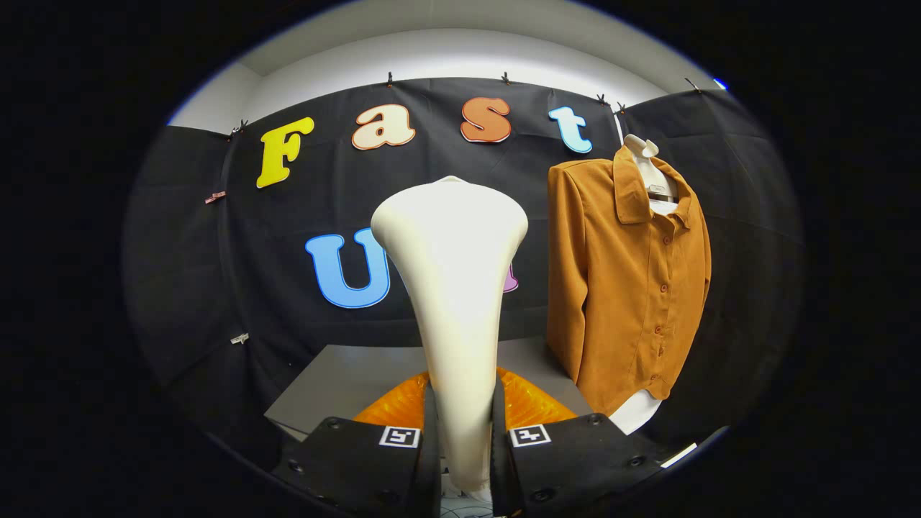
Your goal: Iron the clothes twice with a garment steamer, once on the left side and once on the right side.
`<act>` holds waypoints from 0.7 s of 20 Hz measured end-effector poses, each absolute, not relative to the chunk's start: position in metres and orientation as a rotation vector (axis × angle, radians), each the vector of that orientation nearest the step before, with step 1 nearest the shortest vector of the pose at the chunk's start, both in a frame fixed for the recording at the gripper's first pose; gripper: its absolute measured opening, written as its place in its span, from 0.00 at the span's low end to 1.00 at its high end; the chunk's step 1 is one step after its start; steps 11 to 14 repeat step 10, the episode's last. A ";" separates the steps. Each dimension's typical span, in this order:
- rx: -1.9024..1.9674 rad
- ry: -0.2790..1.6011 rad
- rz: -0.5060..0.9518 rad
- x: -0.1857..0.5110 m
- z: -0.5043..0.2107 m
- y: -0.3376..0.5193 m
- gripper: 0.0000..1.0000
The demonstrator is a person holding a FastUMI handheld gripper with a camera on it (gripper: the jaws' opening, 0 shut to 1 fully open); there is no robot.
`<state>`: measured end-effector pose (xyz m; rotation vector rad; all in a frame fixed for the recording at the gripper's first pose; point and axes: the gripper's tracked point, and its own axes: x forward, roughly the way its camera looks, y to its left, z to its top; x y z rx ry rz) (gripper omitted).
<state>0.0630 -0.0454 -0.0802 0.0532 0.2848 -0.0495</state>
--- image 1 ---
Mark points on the red clip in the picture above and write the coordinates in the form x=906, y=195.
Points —
x=215, y=197

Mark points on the orange button shirt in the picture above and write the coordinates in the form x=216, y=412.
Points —
x=619, y=302

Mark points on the row of black clips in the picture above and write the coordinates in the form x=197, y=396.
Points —
x=389, y=78

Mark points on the black backdrop cloth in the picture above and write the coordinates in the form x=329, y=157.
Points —
x=237, y=273

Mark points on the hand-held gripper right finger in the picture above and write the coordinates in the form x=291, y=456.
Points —
x=500, y=467

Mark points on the white garment steamer head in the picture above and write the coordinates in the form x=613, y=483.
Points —
x=453, y=288

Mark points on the white clip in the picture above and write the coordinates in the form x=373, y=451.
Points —
x=239, y=338

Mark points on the white mannequin hanger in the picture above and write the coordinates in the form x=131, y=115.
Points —
x=651, y=176

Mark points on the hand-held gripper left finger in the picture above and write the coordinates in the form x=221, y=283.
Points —
x=430, y=467

